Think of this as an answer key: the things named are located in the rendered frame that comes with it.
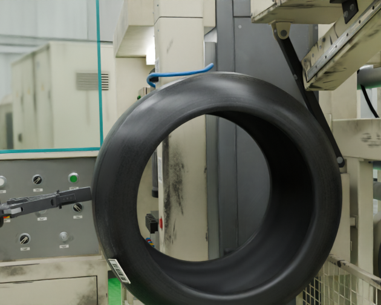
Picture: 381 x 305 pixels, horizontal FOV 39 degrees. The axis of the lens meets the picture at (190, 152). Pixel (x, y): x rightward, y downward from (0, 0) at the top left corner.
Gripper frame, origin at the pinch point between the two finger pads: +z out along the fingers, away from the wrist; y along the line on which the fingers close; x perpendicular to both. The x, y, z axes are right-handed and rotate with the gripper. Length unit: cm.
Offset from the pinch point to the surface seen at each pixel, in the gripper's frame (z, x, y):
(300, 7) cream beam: 62, -36, 5
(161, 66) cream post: 28.7, -28.0, 28.1
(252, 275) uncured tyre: 41, 31, 12
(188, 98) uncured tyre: 26.8, -17.3, -11.7
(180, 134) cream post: 30.8, -8.3, 27.8
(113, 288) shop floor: 4, 122, 319
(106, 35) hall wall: 80, -187, 968
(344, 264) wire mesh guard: 61, 29, -1
